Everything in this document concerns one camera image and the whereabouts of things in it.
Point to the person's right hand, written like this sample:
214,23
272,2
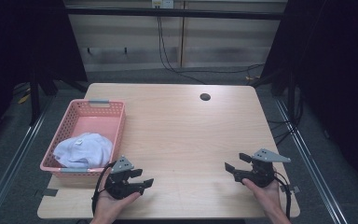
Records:
268,197

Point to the dark tape piece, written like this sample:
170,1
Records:
50,192

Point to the white wall socket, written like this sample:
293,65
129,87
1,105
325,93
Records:
163,3

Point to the grey tape piece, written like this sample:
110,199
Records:
295,188

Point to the person's left hand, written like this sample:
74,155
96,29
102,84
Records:
108,207

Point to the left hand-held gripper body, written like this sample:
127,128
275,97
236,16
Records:
118,186

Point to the pink plastic basket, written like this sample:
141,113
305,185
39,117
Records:
96,124

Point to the black metal stand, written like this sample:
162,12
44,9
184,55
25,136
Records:
290,93
34,99

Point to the black horizontal bar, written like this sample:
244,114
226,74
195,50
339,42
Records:
199,13

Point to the yellow object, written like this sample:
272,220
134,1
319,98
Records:
24,99

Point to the white printed cloth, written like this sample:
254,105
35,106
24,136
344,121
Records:
84,151

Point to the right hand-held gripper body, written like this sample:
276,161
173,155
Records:
261,174

